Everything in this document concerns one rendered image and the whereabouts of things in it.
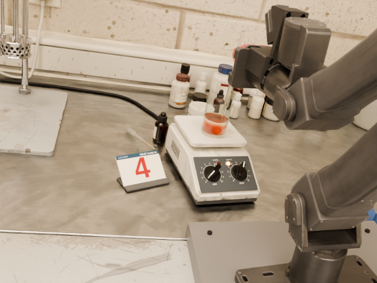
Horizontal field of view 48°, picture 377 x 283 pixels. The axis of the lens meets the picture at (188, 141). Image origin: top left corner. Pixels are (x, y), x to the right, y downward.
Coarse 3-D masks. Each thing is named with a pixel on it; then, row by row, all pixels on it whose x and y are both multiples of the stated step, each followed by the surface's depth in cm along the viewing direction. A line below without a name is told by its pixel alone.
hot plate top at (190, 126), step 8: (176, 120) 87; (184, 120) 87; (192, 120) 88; (200, 120) 89; (184, 128) 84; (192, 128) 85; (200, 128) 85; (232, 128) 88; (192, 136) 81; (200, 136) 82; (208, 136) 83; (224, 136) 84; (232, 136) 85; (240, 136) 85; (192, 144) 80; (200, 144) 80; (208, 144) 80; (216, 144) 81; (224, 144) 82; (232, 144) 82; (240, 144) 83
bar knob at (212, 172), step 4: (208, 168) 78; (212, 168) 79; (216, 168) 77; (204, 172) 78; (208, 172) 78; (212, 172) 76; (216, 172) 77; (208, 176) 77; (212, 176) 76; (216, 176) 78; (212, 180) 77; (216, 180) 78
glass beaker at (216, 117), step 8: (208, 96) 82; (216, 96) 84; (208, 104) 80; (216, 104) 84; (232, 104) 81; (208, 112) 81; (216, 112) 80; (224, 112) 80; (208, 120) 81; (216, 120) 81; (224, 120) 81; (208, 128) 82; (216, 128) 81; (224, 128) 82; (216, 136) 82
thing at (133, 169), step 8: (120, 160) 79; (128, 160) 80; (136, 160) 81; (144, 160) 82; (152, 160) 83; (128, 168) 79; (136, 168) 80; (144, 168) 81; (152, 168) 82; (160, 168) 83; (128, 176) 79; (136, 176) 80; (144, 176) 80; (152, 176) 81
